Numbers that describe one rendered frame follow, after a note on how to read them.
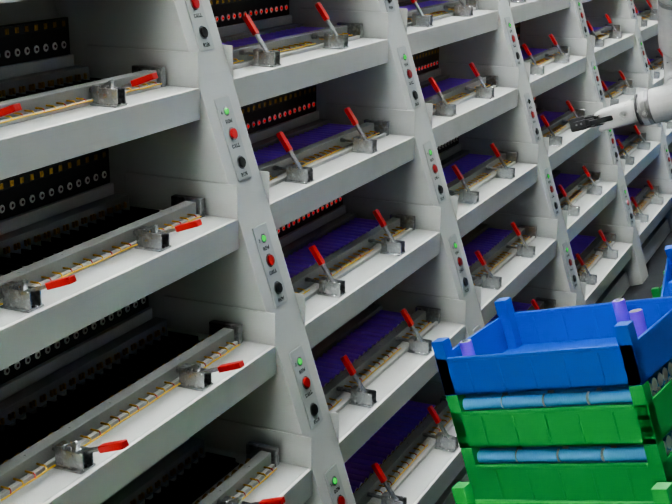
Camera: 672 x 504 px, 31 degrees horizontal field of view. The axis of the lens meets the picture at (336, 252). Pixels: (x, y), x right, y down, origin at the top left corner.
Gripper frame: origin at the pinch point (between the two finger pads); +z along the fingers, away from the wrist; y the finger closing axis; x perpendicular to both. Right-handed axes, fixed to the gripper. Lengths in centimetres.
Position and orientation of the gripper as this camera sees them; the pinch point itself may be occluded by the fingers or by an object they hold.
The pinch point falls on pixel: (578, 124)
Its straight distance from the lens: 304.2
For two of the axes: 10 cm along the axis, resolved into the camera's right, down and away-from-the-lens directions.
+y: 4.3, -2.5, 8.7
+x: -2.7, -9.5, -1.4
